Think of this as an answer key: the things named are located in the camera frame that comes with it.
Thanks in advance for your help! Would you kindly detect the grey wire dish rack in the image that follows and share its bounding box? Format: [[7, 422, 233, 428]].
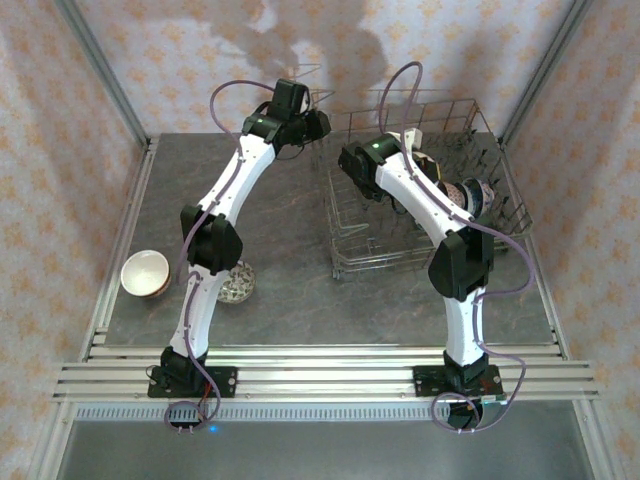
[[307, 87, 534, 281]]

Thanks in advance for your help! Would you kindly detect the pink bowl dark speckled inside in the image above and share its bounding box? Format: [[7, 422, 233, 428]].
[[215, 260, 258, 304]]

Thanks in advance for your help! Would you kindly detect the orange bowl white inside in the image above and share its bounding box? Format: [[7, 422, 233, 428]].
[[120, 249, 173, 301]]

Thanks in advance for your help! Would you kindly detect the grey metal panel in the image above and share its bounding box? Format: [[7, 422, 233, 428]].
[[54, 419, 596, 480]]

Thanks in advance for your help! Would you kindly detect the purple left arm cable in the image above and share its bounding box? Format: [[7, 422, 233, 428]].
[[164, 78, 277, 435]]

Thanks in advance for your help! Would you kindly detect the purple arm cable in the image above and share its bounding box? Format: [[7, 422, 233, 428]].
[[164, 78, 277, 435], [377, 60, 537, 435]]

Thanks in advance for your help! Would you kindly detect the narrow aluminium table edge rail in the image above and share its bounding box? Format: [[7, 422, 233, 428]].
[[79, 343, 569, 361]]

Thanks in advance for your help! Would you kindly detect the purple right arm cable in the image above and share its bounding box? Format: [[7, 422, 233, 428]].
[[377, 60, 537, 435]]

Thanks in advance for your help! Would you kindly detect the aluminium side rail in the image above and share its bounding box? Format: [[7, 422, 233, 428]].
[[498, 142, 571, 359], [79, 142, 157, 361]]

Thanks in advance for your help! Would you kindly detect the aluminium corner post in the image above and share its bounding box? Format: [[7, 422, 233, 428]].
[[52, 0, 151, 151], [499, 0, 599, 146]]

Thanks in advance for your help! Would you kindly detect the wide aluminium front rail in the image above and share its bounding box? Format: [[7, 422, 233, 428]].
[[52, 358, 601, 401]]

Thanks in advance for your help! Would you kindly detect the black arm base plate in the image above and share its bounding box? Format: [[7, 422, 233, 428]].
[[147, 364, 239, 400], [413, 364, 503, 399]]

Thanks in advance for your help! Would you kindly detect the slotted grey cable duct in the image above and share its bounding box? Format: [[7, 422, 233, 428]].
[[72, 403, 451, 422]]

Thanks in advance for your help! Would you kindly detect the aluminium frame leg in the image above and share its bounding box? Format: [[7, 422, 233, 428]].
[[572, 399, 621, 480], [27, 399, 76, 480]]

